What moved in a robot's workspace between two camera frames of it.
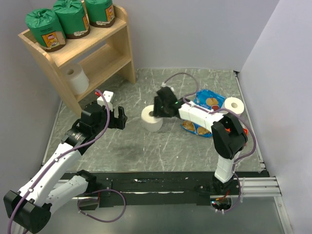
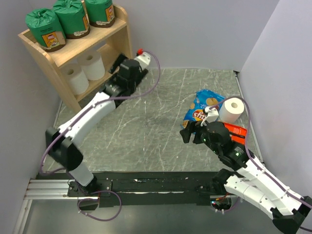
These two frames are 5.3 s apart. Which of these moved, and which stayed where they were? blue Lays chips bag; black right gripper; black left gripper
Moved: black left gripper; black right gripper
Stayed: blue Lays chips bag
